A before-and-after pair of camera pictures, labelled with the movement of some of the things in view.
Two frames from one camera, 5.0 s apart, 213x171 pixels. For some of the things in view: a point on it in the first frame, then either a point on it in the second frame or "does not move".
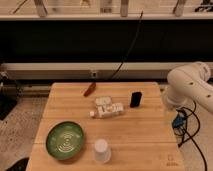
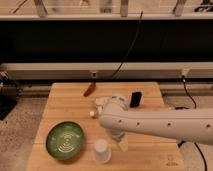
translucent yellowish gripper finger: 169,114 → 124,144
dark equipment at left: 11,93 does not move
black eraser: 135,99 does not move
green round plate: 65,140 does not move
